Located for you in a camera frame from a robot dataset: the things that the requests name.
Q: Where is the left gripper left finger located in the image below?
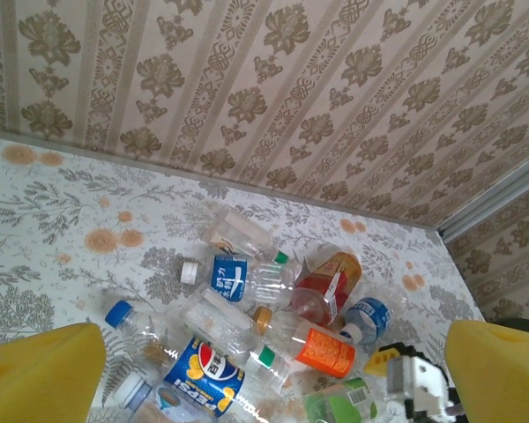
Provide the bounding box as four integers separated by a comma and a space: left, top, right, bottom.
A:
0, 322, 106, 423

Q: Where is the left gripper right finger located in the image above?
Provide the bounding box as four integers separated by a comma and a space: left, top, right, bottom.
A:
443, 319, 529, 423

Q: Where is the blue label water bottle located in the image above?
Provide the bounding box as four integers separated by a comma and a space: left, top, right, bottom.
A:
338, 281, 410, 348

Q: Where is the orange label gold cap bottle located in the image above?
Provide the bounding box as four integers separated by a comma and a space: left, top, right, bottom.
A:
251, 305, 359, 380

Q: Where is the green label bottle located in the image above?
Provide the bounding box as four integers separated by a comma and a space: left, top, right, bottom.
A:
301, 375, 394, 423

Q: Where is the red label amber tea bottle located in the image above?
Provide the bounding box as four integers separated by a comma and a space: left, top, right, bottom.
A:
289, 251, 364, 327

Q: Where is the clear bottle pale blue cap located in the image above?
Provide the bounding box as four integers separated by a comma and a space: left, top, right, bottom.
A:
111, 373, 183, 423

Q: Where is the clear bottle green cap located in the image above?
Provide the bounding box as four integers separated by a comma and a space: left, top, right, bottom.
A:
175, 285, 293, 392

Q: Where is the Pepsi bottle blue cap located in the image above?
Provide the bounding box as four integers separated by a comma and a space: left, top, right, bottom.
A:
104, 300, 247, 419

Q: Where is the dark blue label bottle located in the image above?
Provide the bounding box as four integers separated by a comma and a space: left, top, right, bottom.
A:
179, 254, 302, 310

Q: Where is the clear bottle beige label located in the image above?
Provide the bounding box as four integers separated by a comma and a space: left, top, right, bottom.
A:
204, 205, 291, 266

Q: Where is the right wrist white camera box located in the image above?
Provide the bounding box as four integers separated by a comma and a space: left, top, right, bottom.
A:
386, 354, 451, 419

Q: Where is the aluminium frame post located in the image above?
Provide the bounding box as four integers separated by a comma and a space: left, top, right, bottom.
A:
437, 148, 529, 242

